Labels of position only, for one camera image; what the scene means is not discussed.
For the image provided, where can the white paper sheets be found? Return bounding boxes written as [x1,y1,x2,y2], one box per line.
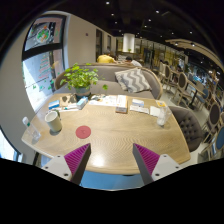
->
[89,95,117,107]

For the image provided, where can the person in white shirt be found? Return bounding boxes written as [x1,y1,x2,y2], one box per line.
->
[125,56,142,67]

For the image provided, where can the dark tufted chair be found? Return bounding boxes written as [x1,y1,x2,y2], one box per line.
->
[170,106,203,152]

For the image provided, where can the grey curved sofa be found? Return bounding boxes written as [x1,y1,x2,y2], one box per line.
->
[53,62,164,101]

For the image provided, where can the red round coaster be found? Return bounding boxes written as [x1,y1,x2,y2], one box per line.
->
[76,126,91,139]

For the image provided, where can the grey chevron cushion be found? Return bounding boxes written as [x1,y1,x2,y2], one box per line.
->
[115,68,151,93]

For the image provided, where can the blue tissue box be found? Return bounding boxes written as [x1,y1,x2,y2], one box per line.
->
[77,97,88,110]

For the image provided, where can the white ceramic mug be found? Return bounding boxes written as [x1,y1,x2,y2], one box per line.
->
[45,111,62,132]

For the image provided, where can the person in yellow shirt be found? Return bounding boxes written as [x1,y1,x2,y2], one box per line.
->
[97,51,115,63]

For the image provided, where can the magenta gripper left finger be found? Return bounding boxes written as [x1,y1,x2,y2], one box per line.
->
[64,143,91,185]

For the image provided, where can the green potted plant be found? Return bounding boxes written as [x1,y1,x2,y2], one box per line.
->
[60,63,103,97]

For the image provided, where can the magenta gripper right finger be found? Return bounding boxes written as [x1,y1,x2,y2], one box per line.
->
[133,143,160,185]

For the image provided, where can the small white box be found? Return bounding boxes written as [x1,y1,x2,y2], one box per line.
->
[132,99,144,107]

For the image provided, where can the clear plastic bottle left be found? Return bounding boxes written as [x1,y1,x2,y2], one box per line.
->
[22,117,41,141]

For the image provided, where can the white book stack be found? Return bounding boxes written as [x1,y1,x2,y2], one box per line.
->
[115,95,128,113]

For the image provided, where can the clear water bottle right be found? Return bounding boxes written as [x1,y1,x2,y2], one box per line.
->
[157,107,170,126]

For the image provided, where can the white round pillar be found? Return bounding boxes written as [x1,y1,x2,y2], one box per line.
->
[123,33,135,53]

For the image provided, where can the wooden dining chair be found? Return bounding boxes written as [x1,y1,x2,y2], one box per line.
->
[173,72,191,106]

